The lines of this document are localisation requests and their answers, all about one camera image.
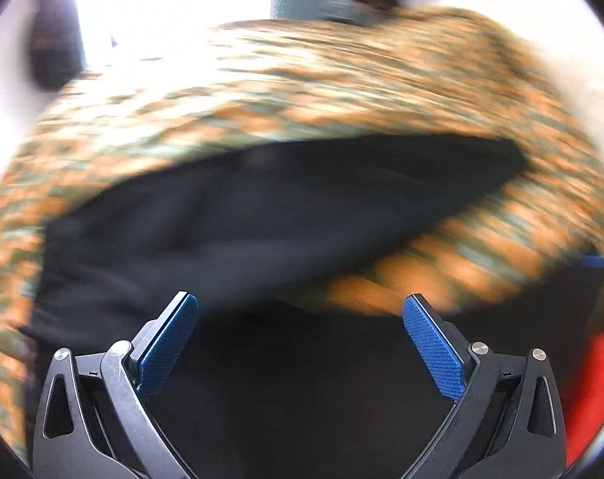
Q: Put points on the orange print green quilt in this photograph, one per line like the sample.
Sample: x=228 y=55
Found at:
x=332 y=85

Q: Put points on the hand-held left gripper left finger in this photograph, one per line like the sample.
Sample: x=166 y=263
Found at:
x=164 y=344

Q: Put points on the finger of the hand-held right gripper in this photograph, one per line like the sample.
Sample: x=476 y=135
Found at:
x=601 y=262

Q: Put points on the bright window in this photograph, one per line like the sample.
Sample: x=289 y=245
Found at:
x=172 y=5

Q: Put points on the person's red fleece garment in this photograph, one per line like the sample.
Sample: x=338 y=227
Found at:
x=594 y=394

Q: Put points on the dark hanging clothes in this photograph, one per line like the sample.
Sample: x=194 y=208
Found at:
x=52 y=35

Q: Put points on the pile of clothes with red top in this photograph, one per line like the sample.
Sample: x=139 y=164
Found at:
x=367 y=2

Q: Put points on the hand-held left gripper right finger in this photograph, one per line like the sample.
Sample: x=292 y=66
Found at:
x=434 y=347

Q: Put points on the black pants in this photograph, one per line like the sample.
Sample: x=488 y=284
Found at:
x=262 y=229

